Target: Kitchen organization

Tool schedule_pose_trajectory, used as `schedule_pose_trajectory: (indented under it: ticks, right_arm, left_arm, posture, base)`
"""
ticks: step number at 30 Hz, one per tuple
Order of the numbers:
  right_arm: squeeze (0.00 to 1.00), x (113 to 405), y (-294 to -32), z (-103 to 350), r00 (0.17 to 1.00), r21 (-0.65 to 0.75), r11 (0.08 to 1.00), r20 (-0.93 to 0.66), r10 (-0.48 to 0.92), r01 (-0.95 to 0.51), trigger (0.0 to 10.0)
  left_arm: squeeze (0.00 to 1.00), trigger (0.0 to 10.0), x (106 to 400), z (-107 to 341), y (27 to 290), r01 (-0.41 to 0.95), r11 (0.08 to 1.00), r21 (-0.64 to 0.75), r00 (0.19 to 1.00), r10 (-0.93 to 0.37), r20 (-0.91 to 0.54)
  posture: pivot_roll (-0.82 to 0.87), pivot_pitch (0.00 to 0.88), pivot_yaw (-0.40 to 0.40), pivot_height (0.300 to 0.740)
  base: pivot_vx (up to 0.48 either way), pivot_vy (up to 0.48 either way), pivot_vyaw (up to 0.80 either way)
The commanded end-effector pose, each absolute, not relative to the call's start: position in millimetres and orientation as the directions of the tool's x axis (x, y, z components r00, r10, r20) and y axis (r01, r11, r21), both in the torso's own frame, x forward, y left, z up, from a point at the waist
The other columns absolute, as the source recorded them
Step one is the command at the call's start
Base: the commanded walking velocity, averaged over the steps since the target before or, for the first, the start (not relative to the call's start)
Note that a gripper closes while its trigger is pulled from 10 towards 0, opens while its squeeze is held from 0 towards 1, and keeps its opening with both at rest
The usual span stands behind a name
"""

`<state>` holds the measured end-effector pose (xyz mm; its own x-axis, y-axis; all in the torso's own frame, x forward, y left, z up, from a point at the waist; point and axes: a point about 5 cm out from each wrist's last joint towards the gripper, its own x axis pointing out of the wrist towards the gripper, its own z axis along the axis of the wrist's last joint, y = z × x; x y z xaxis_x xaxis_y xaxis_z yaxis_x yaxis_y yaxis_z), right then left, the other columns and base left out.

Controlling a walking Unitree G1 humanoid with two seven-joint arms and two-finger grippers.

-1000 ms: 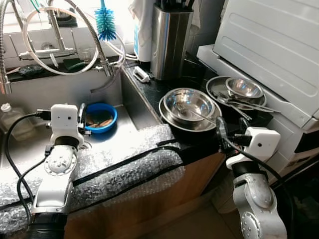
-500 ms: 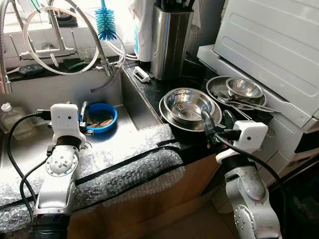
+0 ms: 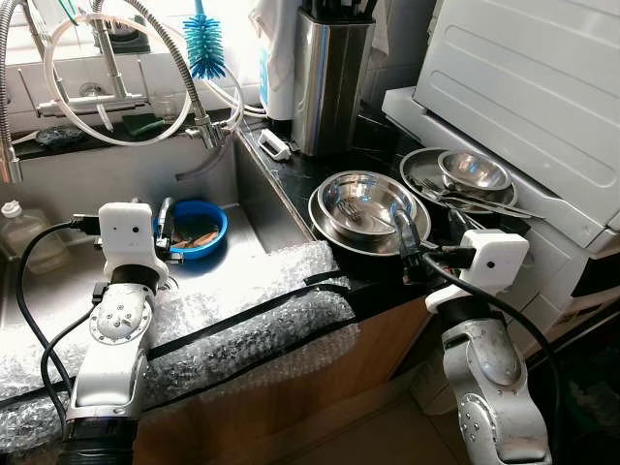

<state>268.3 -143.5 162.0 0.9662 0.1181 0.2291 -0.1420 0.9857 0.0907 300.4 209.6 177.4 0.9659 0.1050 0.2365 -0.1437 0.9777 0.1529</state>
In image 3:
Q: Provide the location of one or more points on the steel fork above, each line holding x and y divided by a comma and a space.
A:
354, 213
436, 189

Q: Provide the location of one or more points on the clear plastic bottle white cap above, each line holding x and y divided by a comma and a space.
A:
29, 242

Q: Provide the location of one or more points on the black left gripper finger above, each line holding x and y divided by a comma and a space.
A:
167, 215

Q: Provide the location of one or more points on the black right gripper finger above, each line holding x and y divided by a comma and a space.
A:
457, 221
405, 231

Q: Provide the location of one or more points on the stainless steel sink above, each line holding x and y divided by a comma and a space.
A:
262, 208

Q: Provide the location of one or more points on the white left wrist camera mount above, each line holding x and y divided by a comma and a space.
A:
131, 237

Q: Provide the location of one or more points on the green sponge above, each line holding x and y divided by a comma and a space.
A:
145, 124

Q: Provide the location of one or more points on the small steel tap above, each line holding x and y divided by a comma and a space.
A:
116, 97

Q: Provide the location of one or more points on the dark scouring pad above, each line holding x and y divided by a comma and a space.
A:
58, 136

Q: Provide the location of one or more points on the steel knife block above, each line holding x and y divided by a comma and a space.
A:
329, 77

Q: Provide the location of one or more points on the steel plate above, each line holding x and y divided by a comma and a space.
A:
421, 165

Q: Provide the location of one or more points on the medium steel bowl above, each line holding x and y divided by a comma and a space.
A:
373, 192

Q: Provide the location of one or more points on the brown wooden base cabinet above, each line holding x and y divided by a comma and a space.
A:
291, 397

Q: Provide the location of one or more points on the large shallow steel pan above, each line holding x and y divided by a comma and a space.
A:
373, 248

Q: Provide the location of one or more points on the white detergent bottle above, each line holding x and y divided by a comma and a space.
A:
276, 68

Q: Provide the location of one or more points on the white countertop dishwasher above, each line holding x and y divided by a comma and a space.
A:
523, 87

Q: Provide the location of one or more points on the long steel spoon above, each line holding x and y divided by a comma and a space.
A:
504, 205

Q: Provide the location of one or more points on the blue bottle brush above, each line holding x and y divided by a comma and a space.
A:
203, 48

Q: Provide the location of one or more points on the small white plastic clip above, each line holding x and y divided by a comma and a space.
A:
274, 145

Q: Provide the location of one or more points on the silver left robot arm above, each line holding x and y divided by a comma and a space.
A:
121, 315

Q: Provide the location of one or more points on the blue plastic bowl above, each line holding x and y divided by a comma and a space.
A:
218, 232

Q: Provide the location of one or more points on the small steel bowl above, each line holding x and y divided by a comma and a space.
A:
475, 170

